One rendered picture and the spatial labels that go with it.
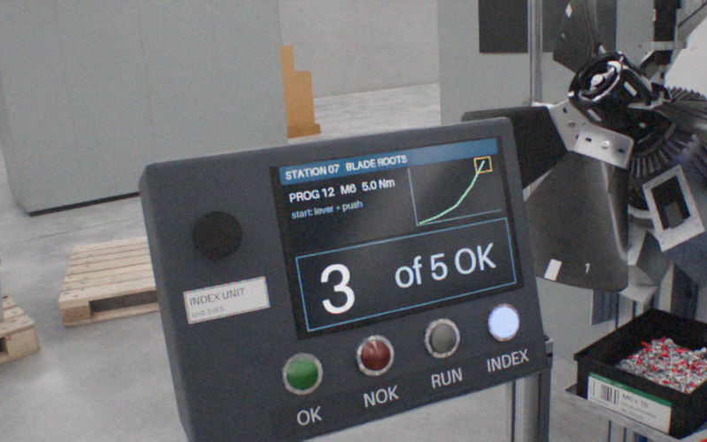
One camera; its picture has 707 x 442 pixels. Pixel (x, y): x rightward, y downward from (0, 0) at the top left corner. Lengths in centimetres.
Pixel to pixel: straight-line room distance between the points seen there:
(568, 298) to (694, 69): 129
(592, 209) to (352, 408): 75
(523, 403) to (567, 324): 205
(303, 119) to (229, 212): 888
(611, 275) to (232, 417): 76
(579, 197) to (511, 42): 261
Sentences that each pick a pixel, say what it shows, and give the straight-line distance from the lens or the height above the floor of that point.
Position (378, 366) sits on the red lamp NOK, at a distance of 44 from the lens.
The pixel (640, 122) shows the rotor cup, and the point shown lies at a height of 115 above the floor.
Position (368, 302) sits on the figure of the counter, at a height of 115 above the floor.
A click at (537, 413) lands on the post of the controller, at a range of 64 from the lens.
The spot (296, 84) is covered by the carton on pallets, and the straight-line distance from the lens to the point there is 920.
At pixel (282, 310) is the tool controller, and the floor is 116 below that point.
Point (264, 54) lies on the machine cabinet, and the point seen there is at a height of 118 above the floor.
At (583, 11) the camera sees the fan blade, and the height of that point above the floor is 134.
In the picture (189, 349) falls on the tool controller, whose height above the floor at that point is 115.
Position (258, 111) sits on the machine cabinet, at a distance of 675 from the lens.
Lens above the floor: 132
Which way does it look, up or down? 16 degrees down
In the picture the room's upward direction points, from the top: 4 degrees counter-clockwise
